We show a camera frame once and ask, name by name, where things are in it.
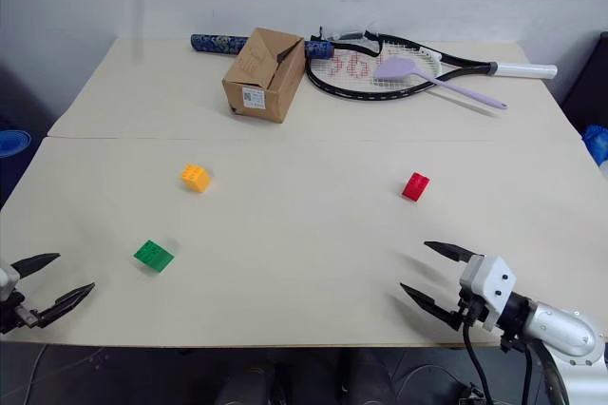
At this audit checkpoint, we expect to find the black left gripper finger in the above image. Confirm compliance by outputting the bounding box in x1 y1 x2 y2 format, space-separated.
10 252 62 277
34 281 97 329

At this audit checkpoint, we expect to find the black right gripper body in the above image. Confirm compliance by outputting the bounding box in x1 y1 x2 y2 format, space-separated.
454 285 491 329

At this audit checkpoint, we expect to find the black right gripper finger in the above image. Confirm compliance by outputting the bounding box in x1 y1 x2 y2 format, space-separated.
423 240 485 264
399 281 465 331

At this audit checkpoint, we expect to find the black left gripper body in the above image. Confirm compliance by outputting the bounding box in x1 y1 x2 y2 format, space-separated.
0 289 42 336

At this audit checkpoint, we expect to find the red toy brick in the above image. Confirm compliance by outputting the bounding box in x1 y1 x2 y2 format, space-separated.
401 171 431 202

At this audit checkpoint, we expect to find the green toy brick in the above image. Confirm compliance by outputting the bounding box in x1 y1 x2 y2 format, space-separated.
132 239 176 273

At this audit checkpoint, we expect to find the blue round object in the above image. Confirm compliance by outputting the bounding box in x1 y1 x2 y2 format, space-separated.
0 128 32 160

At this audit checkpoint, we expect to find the yellow toy brick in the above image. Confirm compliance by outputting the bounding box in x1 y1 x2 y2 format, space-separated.
180 163 212 194

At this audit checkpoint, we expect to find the blue plastic bag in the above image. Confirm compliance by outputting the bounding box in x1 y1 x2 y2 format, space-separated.
581 124 608 164

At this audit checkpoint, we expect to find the black white tennis racket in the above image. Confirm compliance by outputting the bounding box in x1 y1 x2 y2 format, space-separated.
305 31 559 104

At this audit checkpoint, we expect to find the purple spatula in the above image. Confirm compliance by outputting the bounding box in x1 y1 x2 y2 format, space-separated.
372 56 509 111

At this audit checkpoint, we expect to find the brown cardboard box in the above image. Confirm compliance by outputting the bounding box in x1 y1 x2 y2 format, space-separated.
221 27 306 125

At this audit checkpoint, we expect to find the blue patterned tube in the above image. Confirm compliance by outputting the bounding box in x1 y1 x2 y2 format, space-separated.
190 33 334 61

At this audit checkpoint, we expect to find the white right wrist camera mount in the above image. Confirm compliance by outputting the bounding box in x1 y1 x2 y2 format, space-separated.
457 255 518 332

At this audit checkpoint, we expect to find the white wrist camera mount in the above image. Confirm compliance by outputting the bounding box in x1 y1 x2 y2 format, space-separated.
457 255 518 332
0 263 21 302

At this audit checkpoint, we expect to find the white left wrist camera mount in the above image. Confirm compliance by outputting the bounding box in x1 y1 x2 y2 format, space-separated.
0 263 21 302

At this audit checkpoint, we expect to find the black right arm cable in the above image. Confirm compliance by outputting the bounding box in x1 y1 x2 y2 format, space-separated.
461 312 493 405

